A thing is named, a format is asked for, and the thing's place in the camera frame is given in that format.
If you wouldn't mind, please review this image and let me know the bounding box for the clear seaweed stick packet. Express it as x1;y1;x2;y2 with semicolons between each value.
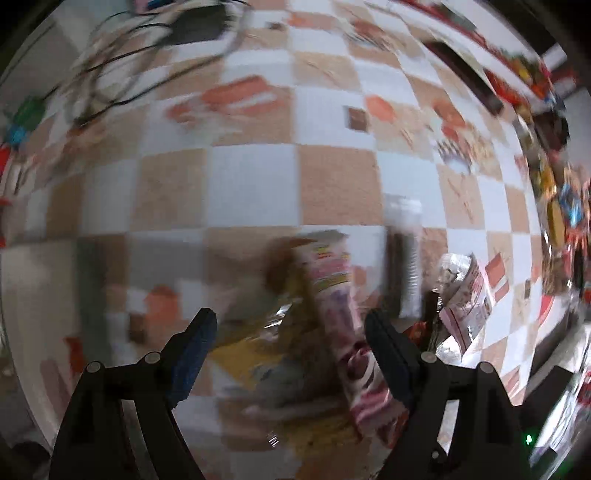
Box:
383;196;423;319

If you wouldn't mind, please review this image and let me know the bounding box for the yellow snack packet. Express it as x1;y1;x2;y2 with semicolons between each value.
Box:
212;295;365;462

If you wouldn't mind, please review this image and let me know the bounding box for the black charger cable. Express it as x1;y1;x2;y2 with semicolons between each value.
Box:
69;0;252;125

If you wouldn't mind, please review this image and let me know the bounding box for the green plastic object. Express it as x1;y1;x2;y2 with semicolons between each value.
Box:
9;97;47;144

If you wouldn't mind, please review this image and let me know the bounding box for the silver red-white snack packet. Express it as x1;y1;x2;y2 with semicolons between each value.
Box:
434;253;495;358

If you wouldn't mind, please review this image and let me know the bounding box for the pink cartoon snack packet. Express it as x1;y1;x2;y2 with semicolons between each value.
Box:
291;233;409;448

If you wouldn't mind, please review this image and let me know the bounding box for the black charger adapter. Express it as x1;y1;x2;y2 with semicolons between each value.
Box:
171;9;232;44

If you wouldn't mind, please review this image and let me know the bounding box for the pile of assorted snacks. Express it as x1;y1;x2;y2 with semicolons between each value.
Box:
480;46;591;296

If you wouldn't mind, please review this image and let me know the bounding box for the red-cased smartphone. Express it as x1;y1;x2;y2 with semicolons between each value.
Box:
425;41;504;116

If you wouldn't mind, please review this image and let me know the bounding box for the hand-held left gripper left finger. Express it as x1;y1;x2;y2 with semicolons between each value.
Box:
48;307;219;480

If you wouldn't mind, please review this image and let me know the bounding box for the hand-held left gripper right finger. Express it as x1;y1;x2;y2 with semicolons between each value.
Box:
364;308;532;480

